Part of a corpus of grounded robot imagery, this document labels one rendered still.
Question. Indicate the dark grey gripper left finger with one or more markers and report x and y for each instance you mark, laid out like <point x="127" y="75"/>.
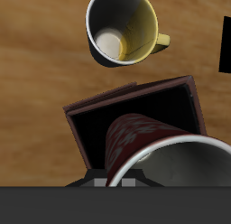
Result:
<point x="97" y="177"/>

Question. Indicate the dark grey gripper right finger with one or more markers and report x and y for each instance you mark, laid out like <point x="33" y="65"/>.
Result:
<point x="135" y="180"/>

